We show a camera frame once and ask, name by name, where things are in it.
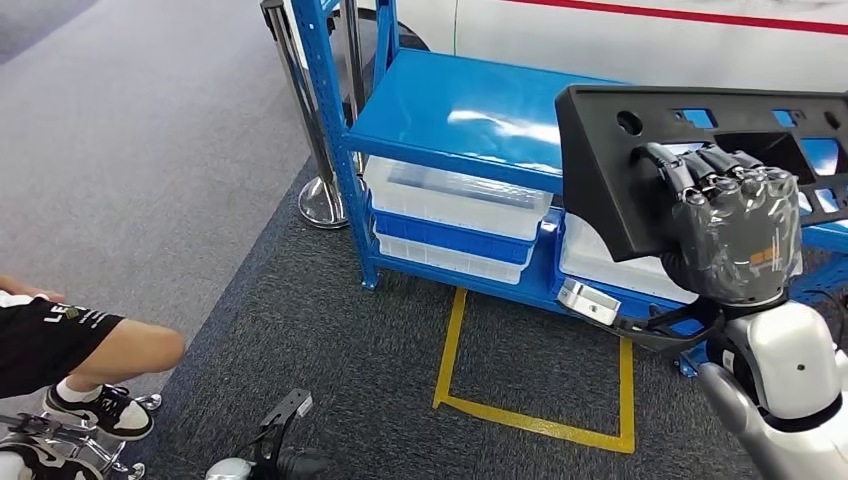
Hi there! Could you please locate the chrome wheeled stool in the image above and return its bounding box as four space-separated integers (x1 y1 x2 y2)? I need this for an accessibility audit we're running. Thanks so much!
0 394 164 480

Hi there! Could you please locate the black plastic panel part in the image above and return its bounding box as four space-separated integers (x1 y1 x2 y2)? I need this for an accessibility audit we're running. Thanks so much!
555 84 848 263

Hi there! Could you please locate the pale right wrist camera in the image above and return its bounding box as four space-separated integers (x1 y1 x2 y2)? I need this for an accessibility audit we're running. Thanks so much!
556 278 623 327

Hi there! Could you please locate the blue metal shelf rack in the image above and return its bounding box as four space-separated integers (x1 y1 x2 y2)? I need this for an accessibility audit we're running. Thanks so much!
289 0 848 379

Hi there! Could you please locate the chrome stanchion post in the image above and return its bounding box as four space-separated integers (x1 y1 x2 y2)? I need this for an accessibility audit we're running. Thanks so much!
341 0 370 175
261 0 350 231

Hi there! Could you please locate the clear plastic bin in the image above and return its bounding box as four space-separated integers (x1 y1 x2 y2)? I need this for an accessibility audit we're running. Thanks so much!
374 231 531 286
559 211 700 306
362 155 554 242

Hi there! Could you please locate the white car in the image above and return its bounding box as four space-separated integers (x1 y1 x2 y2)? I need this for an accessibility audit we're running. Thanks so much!
331 0 848 94

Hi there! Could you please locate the blue plastic bin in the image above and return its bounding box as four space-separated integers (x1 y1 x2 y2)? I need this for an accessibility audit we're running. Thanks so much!
370 208 538 266
549 218 707 338

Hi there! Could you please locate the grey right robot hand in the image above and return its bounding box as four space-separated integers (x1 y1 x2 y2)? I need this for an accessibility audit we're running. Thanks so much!
639 142 804 307

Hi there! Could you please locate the red barrier belt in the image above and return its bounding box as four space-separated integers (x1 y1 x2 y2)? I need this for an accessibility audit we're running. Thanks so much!
500 0 848 36

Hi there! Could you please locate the seated person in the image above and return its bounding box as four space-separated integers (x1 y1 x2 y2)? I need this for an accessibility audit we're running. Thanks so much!
0 274 187 480

